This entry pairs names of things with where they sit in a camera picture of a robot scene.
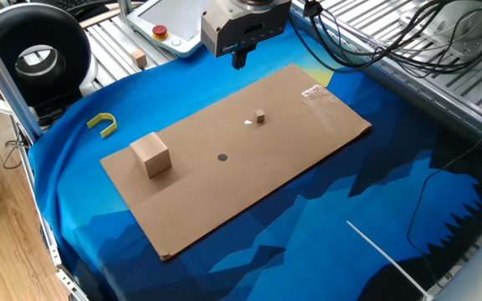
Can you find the black cable bundle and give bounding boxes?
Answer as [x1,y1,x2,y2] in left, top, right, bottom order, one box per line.
[289,0,482,74]

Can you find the yellow U-shaped piece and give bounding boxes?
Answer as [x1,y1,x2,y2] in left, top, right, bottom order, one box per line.
[86,112,119,140]

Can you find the large wooden block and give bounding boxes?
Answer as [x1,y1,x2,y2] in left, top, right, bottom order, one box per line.
[129,131,172,180]

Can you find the grey Schunk gripper body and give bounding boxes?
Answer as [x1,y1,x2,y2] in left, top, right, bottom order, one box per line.
[200,0,293,59]

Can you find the aluminium frame post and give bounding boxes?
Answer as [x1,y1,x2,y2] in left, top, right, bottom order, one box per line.
[0,12,44,144]
[117,0,134,25]

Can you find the silver metal mounting plate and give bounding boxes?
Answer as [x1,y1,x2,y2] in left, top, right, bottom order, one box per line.
[397,0,482,62]

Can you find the black keyboard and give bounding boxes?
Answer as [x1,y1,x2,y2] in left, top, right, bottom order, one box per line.
[52,0,108,13]

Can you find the thin black cable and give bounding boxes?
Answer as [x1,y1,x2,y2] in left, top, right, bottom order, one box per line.
[406,104,482,292]

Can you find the light wooden desk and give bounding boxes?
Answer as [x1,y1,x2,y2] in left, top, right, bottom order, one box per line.
[79,0,146,29]

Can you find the brown cardboard sheet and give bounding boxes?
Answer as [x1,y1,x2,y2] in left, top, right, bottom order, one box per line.
[99,63,372,263]

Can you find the black round ring device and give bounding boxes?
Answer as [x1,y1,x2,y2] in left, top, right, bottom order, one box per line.
[0,2,99,114]

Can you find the aluminium table edge rail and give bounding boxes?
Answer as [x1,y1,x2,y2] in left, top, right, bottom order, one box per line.
[289,0,482,158]

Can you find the blue mountain print cloth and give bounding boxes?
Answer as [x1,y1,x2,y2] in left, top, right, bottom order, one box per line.
[27,20,482,301]

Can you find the white teach pendant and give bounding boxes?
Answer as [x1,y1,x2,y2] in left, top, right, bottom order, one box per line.
[126,0,217,59]

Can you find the medium wooden cube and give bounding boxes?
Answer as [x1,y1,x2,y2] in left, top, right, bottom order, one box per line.
[130,48,148,70]

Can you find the clear shiny tape patch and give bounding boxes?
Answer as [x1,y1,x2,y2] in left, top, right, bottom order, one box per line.
[301,84,336,110]

